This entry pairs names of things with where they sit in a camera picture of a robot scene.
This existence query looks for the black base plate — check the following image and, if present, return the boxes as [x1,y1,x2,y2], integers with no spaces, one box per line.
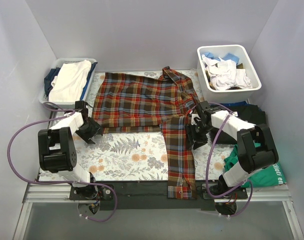
[69,180,248,211]

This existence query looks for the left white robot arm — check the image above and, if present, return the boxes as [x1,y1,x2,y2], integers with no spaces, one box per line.
[38,100,103,200]

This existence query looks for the floral table mat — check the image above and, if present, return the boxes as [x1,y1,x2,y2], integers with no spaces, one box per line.
[73,69,233,181]

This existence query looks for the navy blue garment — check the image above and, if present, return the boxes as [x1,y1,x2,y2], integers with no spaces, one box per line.
[44,67,61,96]

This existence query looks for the aluminium frame rail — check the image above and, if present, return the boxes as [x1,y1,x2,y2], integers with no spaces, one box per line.
[14,185,304,240]

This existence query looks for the white crumpled clothes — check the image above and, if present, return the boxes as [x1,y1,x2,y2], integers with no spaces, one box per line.
[201,57,253,91]

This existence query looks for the white plastic bin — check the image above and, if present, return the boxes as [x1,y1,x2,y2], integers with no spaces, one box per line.
[197,44,261,103]

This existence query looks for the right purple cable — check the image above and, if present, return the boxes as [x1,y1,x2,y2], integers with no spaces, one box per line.
[186,101,254,218]

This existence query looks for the plaid long sleeve shirt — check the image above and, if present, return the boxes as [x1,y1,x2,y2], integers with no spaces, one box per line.
[92,66,199,200]

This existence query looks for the white folded garment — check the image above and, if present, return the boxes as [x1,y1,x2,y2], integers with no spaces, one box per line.
[48,60,92,103]

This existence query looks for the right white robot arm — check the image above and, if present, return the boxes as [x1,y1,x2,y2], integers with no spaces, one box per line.
[185,101,279,199]

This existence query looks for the light blue garment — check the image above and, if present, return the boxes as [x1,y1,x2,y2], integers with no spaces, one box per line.
[201,52,239,64]

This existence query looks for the green shirt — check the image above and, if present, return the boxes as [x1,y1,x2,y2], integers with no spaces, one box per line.
[224,144,286,188]

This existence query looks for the black folded shirt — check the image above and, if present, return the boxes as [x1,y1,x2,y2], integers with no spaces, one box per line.
[216,101,267,145]

